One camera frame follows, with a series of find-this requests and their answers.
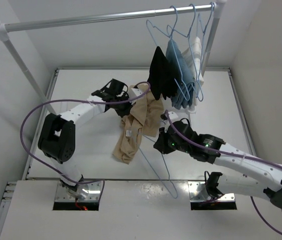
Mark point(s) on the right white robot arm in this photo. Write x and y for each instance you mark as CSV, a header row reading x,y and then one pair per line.
x,y
257,179

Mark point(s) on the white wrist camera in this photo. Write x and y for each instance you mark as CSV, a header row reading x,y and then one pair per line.
x,y
135,93
172,115

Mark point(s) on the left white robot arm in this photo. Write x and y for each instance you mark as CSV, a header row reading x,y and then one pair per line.
x,y
57,140

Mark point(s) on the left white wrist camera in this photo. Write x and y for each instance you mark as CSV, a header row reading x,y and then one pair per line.
x,y
135,93

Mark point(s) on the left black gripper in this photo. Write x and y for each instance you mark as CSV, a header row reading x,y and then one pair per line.
x,y
126,110

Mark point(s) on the black t-shirt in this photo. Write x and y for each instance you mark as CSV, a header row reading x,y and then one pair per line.
x,y
162,76

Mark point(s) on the blue hanger with white shirt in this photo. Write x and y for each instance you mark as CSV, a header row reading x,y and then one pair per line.
x,y
208,34

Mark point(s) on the white clothes rack frame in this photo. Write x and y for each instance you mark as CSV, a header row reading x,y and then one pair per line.
x,y
215,8

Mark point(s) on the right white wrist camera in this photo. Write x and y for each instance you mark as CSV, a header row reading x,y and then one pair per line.
x,y
172,115

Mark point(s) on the light blue wire hanger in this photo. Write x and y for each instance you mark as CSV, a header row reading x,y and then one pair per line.
x,y
157,163

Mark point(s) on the blue t-shirt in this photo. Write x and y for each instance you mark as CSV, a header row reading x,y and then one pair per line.
x,y
184,77

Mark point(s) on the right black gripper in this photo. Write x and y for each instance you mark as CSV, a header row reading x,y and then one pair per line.
x,y
161,143

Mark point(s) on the beige t-shirt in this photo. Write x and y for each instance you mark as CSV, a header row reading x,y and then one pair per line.
x,y
143,119

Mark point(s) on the blue hanger with black shirt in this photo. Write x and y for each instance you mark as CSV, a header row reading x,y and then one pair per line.
x,y
155,28

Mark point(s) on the white t-shirt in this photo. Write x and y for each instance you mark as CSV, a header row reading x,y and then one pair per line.
x,y
192,57

